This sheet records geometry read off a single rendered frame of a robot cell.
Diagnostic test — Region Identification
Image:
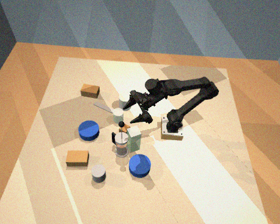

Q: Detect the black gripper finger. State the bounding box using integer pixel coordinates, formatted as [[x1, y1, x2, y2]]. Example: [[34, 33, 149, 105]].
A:
[[130, 113, 147, 124], [123, 95, 137, 110]]

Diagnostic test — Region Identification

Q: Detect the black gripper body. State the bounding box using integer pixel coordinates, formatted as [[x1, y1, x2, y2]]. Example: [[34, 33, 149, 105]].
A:
[[130, 90, 156, 124]]

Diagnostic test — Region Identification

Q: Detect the dark blue short cylinder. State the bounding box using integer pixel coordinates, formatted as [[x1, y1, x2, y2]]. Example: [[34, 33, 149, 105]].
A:
[[78, 121, 100, 141], [129, 154, 151, 178]]

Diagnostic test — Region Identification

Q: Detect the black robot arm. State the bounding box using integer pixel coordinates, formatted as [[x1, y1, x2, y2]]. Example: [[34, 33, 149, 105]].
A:
[[133, 77, 219, 133]]

